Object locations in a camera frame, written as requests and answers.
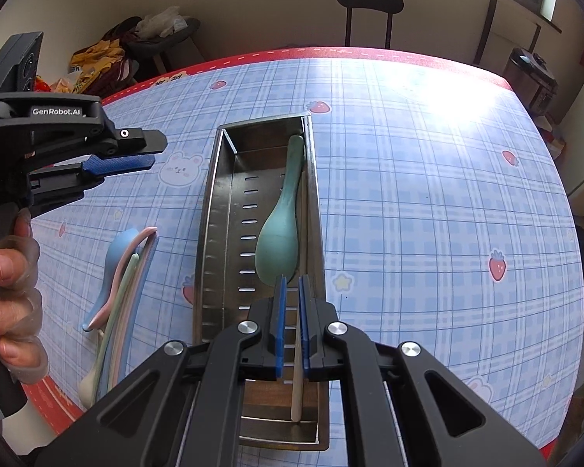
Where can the dark metal rack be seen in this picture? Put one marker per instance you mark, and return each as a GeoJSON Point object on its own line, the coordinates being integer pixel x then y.
{"type": "Point", "coordinates": [486, 29]}

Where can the printed shopping bag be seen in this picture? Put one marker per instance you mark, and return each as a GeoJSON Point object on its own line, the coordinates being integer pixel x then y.
{"type": "Point", "coordinates": [555, 143]}

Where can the blue spoon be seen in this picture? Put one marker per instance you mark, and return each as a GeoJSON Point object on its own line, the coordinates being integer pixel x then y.
{"type": "Point", "coordinates": [119, 253]}

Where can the pink spoon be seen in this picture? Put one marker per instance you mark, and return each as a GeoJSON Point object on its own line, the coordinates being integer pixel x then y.
{"type": "Point", "coordinates": [138, 239]}

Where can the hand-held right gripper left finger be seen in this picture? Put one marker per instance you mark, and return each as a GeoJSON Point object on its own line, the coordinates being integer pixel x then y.
{"type": "Point", "coordinates": [281, 331]}

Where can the green chopstick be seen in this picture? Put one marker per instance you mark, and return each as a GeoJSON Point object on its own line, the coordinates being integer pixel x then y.
{"type": "Point", "coordinates": [121, 311]}

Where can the beige chopstick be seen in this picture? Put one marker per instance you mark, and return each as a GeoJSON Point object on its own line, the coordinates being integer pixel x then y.
{"type": "Point", "coordinates": [296, 394]}

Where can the stainless steel utensil tray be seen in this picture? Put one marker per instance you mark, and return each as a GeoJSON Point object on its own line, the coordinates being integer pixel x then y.
{"type": "Point", "coordinates": [224, 253]}

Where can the black stool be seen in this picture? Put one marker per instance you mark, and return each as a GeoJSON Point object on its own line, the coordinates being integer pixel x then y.
{"type": "Point", "coordinates": [175, 41]}

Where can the green spoon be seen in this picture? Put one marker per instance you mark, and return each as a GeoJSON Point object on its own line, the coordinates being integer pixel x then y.
{"type": "Point", "coordinates": [277, 248]}

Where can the dark red clothing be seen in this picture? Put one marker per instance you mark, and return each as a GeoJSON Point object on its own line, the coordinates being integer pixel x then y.
{"type": "Point", "coordinates": [121, 29]}

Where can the white plastic bag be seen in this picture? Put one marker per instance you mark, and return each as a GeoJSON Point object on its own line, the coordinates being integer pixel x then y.
{"type": "Point", "coordinates": [160, 22]}

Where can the person's left hand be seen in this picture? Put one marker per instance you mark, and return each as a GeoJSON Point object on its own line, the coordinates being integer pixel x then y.
{"type": "Point", "coordinates": [12, 267]}

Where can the yellow snack bag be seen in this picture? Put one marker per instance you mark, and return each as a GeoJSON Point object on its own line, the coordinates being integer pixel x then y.
{"type": "Point", "coordinates": [70, 82]}

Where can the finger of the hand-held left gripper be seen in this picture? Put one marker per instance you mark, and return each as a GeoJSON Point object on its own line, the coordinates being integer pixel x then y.
{"type": "Point", "coordinates": [119, 164]}
{"type": "Point", "coordinates": [141, 140]}

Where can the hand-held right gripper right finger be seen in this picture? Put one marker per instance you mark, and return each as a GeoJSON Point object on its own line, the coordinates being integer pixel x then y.
{"type": "Point", "coordinates": [304, 335]}

